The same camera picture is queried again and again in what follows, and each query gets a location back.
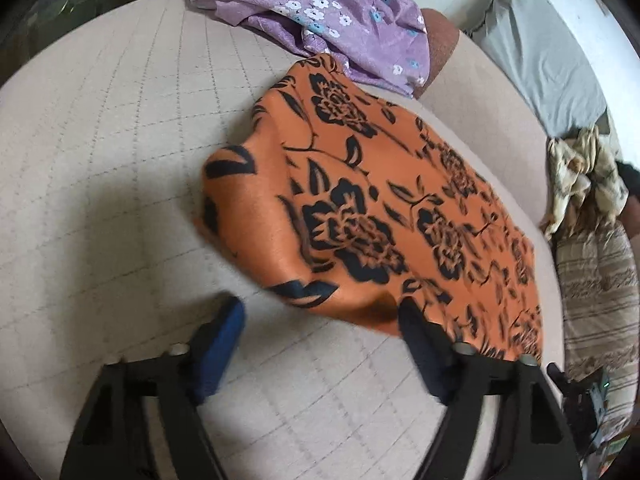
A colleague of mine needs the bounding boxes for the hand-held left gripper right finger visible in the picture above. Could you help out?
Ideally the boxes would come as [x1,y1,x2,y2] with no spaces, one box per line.
[398,296,583,480]

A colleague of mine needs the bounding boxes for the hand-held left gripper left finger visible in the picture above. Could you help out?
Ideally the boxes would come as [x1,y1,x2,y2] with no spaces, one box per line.
[60,294,247,480]

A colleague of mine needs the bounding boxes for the orange black floral top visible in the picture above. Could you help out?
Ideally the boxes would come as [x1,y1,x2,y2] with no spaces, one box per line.
[194,52,546,363]

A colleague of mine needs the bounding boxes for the striped beige cushion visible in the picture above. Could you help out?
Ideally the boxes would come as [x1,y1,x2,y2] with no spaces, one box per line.
[556,222,640,451]

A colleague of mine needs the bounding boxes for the black cloth item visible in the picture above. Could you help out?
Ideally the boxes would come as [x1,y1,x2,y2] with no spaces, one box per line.
[617,160,640,221]

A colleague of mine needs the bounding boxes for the beige floral crumpled cloth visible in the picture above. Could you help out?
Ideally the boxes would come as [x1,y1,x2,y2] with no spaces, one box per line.
[542,125,630,241]

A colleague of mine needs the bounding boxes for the grey pillow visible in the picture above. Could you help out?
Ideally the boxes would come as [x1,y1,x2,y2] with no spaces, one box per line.
[467,0,608,138]

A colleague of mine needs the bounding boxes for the purple floral cloth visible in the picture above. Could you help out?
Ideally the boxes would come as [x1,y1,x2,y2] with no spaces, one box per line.
[186,0,432,100]

